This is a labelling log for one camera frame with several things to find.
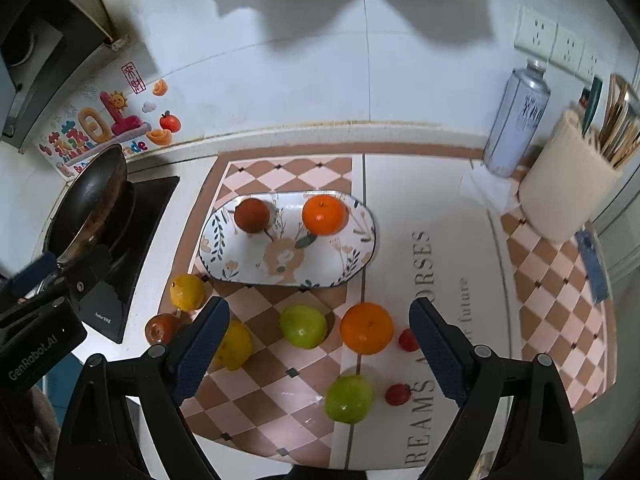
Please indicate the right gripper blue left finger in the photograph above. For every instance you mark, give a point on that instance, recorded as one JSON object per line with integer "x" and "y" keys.
{"x": 168, "y": 374}

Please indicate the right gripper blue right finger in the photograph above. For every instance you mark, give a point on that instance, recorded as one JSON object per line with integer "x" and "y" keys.
{"x": 472, "y": 376}

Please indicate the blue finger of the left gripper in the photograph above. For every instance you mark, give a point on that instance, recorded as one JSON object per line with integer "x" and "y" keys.
{"x": 33, "y": 275}

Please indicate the dark red apple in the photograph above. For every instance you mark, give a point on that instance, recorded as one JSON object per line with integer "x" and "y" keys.
{"x": 161, "y": 328}

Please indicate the small red fruit back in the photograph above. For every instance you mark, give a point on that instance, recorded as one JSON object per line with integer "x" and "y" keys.
{"x": 407, "y": 341}

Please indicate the small red fruit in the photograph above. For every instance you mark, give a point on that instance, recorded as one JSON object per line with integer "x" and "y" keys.
{"x": 397, "y": 394}
{"x": 407, "y": 341}

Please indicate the yellow pear front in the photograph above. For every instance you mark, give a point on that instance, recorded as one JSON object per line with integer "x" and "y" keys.
{"x": 235, "y": 348}

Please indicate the yellow pear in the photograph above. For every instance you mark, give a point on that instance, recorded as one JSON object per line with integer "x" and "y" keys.
{"x": 235, "y": 348}
{"x": 187, "y": 292}

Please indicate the small red fruit front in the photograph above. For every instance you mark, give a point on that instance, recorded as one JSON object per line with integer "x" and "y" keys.
{"x": 397, "y": 394}

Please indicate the yellow pear back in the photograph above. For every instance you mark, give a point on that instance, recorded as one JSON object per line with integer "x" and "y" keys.
{"x": 187, "y": 292}

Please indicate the orange back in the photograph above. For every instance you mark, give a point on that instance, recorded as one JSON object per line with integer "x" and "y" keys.
{"x": 367, "y": 328}

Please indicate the orange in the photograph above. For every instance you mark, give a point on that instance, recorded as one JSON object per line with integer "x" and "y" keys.
{"x": 324, "y": 215}
{"x": 367, "y": 328}

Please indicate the green apple front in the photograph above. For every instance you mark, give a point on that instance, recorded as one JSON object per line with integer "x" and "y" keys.
{"x": 348, "y": 400}

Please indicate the green apple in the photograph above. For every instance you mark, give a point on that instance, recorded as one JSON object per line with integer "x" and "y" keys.
{"x": 303, "y": 326}
{"x": 348, "y": 400}

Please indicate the green apple back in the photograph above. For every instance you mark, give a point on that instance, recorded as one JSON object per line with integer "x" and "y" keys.
{"x": 303, "y": 326}

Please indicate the brown red round fruit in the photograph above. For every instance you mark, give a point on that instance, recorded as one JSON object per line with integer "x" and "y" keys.
{"x": 252, "y": 216}

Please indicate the orange front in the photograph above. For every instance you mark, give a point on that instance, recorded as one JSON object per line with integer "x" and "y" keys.
{"x": 324, "y": 215}

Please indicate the black gas stove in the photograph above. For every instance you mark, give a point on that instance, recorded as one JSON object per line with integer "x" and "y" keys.
{"x": 128, "y": 233}

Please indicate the black frying pan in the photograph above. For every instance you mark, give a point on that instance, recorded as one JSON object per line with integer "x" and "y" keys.
{"x": 82, "y": 213}

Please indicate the checkered printed counter mat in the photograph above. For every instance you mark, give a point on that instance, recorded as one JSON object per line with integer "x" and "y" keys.
{"x": 491, "y": 275}

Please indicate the oval floral ceramic plate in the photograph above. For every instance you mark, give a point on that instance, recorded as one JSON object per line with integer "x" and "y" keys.
{"x": 285, "y": 253}

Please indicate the blue smartphone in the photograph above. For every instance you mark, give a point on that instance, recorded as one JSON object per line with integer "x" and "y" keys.
{"x": 593, "y": 266}

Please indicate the white folded tissue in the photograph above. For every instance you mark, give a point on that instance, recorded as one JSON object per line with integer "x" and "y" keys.
{"x": 495, "y": 193}

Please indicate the cream utensil holder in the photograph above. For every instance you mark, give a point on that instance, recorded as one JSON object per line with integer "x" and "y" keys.
{"x": 569, "y": 179}

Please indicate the black range hood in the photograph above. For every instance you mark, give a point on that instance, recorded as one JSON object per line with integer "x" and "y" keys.
{"x": 43, "y": 42}

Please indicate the silver gas canister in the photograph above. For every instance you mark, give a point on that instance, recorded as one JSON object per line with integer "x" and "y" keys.
{"x": 521, "y": 108}

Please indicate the wooden chopsticks bundle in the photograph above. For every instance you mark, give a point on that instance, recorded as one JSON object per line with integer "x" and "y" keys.
{"x": 618, "y": 139}

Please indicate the colourful wall sticker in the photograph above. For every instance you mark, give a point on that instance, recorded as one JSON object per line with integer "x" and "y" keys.
{"x": 126, "y": 104}

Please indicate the dark handled knife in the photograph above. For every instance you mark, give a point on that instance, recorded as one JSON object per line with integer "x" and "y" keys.
{"x": 590, "y": 100}

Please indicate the white wall sockets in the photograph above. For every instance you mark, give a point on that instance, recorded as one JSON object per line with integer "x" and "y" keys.
{"x": 550, "y": 42}

